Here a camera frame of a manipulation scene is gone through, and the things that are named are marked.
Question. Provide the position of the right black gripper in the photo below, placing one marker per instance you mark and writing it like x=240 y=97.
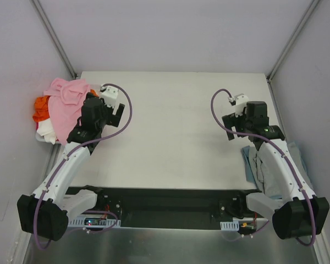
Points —
x=231 y=124

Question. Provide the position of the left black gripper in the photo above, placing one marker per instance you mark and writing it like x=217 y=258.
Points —
x=115 y=116

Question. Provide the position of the pink t shirt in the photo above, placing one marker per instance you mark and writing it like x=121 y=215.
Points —
x=66 y=99

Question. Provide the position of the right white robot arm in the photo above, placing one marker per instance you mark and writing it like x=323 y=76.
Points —
x=299 y=212

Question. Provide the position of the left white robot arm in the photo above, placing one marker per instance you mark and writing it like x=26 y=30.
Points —
x=47 y=211

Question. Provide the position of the grey folded t shirt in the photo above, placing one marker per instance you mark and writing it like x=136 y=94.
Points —
x=266 y=170

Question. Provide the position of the blue folded t shirt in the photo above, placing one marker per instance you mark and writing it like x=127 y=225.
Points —
x=246 y=162

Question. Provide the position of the white t shirt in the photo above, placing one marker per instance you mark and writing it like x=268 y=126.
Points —
x=45 y=127

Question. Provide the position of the orange t shirt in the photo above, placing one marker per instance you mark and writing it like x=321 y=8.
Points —
x=41 y=109

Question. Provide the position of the white plastic bin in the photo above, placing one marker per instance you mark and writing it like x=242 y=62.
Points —
x=48 y=138

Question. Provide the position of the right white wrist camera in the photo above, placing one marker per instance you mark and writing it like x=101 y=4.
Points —
x=239 y=102

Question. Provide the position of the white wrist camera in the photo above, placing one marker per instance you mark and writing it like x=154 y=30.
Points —
x=109 y=94
x=239 y=102

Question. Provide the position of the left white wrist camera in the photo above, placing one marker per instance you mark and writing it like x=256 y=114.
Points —
x=109 y=94

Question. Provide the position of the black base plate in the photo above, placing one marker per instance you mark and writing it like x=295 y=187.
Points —
x=173 y=208

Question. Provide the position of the right slotted cable duct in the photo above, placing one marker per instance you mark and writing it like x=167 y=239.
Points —
x=232 y=226

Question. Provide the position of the slotted cable duct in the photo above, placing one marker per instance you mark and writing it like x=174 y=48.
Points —
x=232 y=226
x=93 y=222

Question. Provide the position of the left slotted cable duct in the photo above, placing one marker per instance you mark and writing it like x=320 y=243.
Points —
x=93 y=222

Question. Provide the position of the left aluminium corner post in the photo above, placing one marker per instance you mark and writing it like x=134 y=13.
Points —
x=54 y=38

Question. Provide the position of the aluminium corner post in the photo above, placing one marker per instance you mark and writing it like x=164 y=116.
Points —
x=293 y=38
x=54 y=38

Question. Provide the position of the right aluminium corner post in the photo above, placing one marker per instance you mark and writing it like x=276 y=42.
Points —
x=293 y=38

